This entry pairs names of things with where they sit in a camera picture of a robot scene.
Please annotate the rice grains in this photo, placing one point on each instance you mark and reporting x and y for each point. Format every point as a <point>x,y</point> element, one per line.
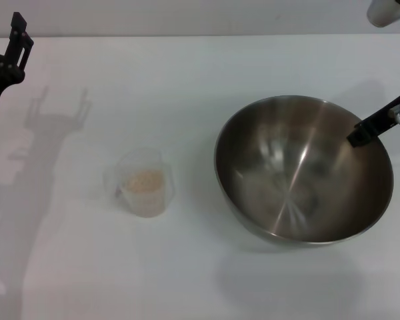
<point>143,181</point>

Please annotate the clear plastic measuring cup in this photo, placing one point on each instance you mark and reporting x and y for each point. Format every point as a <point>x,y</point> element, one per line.
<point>146,206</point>

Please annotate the stainless steel mixing bowl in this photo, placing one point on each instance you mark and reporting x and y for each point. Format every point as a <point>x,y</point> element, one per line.
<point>286,183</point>

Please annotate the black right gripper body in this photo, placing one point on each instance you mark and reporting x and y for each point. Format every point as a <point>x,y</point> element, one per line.
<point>386,116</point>

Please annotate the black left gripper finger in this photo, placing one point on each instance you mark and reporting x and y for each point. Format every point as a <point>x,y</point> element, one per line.
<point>18,50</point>

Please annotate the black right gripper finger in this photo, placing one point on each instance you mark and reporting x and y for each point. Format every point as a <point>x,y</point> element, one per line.
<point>361,136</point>

